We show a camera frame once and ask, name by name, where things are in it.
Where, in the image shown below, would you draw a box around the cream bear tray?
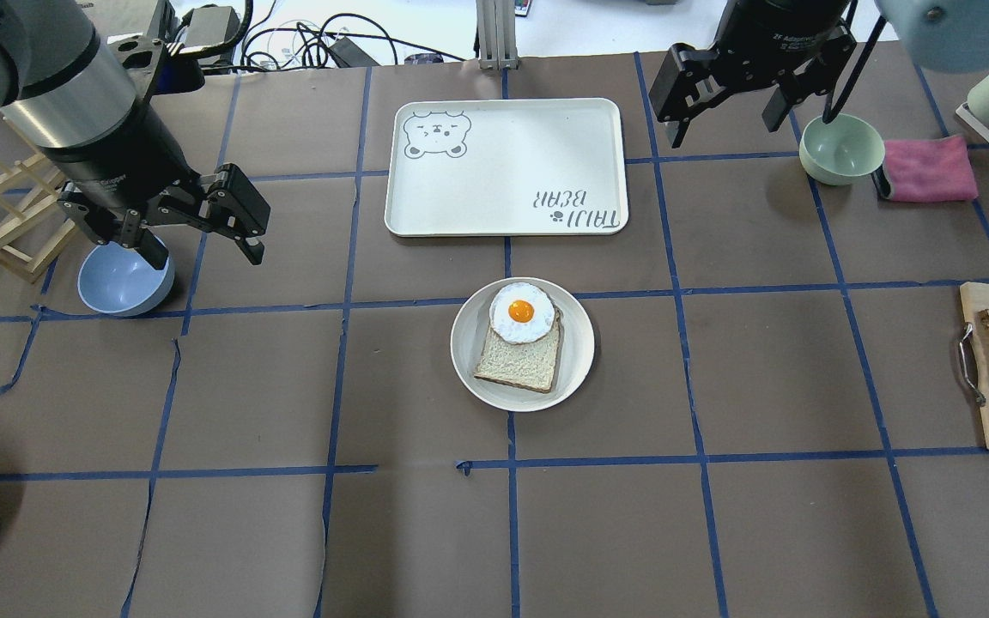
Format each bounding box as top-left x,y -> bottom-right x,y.
384,98 -> 629,236

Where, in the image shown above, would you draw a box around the pink cloth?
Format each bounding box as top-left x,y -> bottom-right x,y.
871,136 -> 979,203

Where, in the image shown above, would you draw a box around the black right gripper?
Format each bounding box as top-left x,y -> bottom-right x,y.
648,1 -> 856,148

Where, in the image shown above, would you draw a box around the black power adapter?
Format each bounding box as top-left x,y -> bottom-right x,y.
327,38 -> 379,68

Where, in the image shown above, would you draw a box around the green bowl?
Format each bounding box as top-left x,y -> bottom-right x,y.
799,114 -> 886,186

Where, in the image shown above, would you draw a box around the wooden dish rack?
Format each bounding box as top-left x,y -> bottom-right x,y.
0,143 -> 78,284

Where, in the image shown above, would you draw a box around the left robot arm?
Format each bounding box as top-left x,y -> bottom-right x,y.
0,1 -> 270,270

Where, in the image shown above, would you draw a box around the bread slice on plate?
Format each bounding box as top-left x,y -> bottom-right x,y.
472,309 -> 564,394

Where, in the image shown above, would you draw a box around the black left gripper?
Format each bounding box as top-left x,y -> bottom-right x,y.
58,164 -> 271,271

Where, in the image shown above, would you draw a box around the fried egg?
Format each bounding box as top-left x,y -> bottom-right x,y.
489,282 -> 557,344

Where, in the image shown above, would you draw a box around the aluminium frame post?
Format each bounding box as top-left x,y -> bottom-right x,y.
476,0 -> 519,70

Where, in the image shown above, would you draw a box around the white round plate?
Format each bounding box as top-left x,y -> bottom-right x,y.
450,277 -> 597,412

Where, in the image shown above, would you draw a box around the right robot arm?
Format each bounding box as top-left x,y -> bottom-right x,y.
648,1 -> 989,148

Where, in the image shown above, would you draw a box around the blue bowl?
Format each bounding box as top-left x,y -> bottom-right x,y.
77,244 -> 176,317

